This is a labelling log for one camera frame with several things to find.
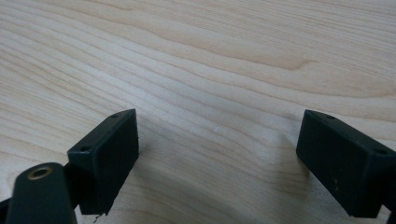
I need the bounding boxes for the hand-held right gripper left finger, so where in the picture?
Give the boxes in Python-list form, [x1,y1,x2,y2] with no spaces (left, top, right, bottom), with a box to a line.
[66,108,140,217]

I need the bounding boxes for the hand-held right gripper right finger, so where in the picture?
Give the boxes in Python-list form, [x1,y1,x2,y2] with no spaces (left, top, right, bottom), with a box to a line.
[295,108,396,219]

